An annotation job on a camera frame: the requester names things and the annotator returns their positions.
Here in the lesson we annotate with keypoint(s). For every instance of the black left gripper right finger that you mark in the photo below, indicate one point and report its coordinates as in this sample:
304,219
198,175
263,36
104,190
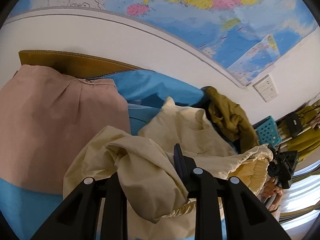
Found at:
229,200

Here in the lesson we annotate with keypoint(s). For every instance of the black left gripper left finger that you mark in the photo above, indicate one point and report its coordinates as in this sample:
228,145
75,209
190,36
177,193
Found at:
77,216

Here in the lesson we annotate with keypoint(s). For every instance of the cream beige garment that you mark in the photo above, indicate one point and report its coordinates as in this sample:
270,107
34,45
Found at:
158,206

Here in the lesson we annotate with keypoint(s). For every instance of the olive clothes on rack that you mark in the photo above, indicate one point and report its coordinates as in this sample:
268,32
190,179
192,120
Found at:
299,130

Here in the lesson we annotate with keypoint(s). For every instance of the right hand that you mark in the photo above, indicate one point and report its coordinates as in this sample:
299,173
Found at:
272,190

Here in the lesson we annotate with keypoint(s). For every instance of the teal plastic basket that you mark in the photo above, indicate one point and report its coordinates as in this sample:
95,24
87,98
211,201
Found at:
267,131

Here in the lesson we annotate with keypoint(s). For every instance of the blue bed sheet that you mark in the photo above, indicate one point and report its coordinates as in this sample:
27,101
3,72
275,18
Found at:
145,91

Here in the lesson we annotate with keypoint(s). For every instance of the olive brown garment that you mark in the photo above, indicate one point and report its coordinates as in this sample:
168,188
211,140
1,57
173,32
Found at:
231,120

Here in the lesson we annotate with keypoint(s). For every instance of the pink pillow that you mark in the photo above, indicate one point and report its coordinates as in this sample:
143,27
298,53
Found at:
46,120

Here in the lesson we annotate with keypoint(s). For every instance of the brown wooden headboard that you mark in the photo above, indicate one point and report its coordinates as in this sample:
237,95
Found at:
74,64

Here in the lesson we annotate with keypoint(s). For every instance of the white wall socket panel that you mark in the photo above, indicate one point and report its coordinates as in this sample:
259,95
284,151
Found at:
266,88

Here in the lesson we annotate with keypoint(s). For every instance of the colourful wall map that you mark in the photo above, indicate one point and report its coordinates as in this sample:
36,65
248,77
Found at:
244,37

